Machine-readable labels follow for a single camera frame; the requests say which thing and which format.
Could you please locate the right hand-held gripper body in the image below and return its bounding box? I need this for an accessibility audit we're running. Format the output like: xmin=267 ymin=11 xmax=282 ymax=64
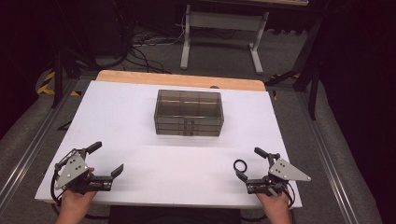
xmin=246 ymin=152 xmax=312 ymax=197

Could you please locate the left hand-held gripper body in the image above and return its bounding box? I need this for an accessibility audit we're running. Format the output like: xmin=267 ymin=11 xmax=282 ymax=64
xmin=54 ymin=147 xmax=113 ymax=196

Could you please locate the black rubber ring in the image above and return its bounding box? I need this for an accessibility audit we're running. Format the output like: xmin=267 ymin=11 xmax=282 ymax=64
xmin=233 ymin=159 xmax=248 ymax=174

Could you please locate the clear grey drawer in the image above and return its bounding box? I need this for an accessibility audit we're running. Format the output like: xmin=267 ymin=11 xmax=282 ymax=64
xmin=154 ymin=123 xmax=223 ymax=132
xmin=155 ymin=129 xmax=222 ymax=137
xmin=154 ymin=116 xmax=225 ymax=125

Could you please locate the clear grey drawer organizer box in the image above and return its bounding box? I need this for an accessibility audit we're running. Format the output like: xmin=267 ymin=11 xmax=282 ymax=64
xmin=153 ymin=89 xmax=225 ymax=137

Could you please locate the person's left hand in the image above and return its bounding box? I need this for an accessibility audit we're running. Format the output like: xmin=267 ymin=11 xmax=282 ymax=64
xmin=59 ymin=167 xmax=98 ymax=215

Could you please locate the person's right hand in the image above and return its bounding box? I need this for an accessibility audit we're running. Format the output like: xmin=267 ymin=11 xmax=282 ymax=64
xmin=255 ymin=190 xmax=292 ymax=216

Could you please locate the black tape strip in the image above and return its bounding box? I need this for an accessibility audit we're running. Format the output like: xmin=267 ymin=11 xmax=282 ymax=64
xmin=57 ymin=119 xmax=74 ymax=132

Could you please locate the white board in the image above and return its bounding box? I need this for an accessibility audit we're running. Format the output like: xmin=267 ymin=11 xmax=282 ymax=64
xmin=35 ymin=79 xmax=304 ymax=209

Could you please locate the person's dark lap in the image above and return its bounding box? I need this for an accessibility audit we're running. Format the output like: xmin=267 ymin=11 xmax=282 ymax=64
xmin=107 ymin=204 xmax=243 ymax=224

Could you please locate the black metal stand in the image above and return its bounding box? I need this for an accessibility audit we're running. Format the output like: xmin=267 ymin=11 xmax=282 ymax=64
xmin=50 ymin=0 xmax=94 ymax=109
xmin=264 ymin=12 xmax=323 ymax=121

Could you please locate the wooden table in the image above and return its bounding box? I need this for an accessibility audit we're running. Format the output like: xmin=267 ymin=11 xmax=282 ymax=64
xmin=95 ymin=69 xmax=267 ymax=92

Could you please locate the right hand-held gripper black cable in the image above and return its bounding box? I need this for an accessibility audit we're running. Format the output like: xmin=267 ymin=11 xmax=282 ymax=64
xmin=241 ymin=182 xmax=296 ymax=222

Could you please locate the hand-held gripper black cable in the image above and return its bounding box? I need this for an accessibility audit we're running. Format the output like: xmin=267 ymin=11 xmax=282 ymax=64
xmin=49 ymin=168 xmax=110 ymax=220
xmin=241 ymin=182 xmax=296 ymax=222

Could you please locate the left hand-held gripper black cable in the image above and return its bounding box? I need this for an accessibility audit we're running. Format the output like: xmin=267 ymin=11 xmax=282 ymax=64
xmin=49 ymin=168 xmax=110 ymax=220

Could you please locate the aluminium rail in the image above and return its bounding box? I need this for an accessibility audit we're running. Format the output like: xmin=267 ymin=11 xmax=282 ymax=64
xmin=0 ymin=78 xmax=80 ymax=208
xmin=296 ymin=91 xmax=360 ymax=224

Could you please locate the bundle of black floor cables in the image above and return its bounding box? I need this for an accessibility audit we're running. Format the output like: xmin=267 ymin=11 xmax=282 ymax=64
xmin=122 ymin=26 xmax=173 ymax=75

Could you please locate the white metal desk frame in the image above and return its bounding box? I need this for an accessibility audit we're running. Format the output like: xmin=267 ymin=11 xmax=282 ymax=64
xmin=179 ymin=3 xmax=270 ymax=76

